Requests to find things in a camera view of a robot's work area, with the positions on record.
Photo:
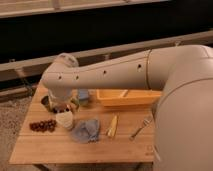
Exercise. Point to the silver metal fork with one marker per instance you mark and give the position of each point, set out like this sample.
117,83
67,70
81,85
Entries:
144,124

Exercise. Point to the white utensil in bin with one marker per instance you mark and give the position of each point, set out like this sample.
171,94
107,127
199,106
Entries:
124,93

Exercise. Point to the wooden board table top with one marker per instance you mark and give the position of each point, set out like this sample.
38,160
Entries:
59,148

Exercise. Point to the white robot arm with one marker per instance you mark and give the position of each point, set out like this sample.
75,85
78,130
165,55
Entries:
181,77

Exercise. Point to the grey-blue crumpled cloth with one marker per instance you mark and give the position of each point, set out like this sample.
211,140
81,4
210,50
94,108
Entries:
86,131

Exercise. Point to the white paper cup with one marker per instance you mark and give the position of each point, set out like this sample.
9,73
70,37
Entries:
65,119

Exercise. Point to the dark metal cup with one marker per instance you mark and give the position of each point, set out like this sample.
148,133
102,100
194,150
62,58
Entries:
45,102

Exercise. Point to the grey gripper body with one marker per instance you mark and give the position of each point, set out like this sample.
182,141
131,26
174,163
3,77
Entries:
59,96

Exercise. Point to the bunch of dark grapes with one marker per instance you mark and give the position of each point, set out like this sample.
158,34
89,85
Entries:
42,126

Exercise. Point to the green chili pepper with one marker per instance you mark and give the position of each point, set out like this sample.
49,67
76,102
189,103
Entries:
75,102

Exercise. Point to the brown rectangular eraser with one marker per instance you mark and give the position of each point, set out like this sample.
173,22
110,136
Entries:
61,108

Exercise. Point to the yellow plastic bin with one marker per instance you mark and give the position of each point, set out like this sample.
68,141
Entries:
111,97

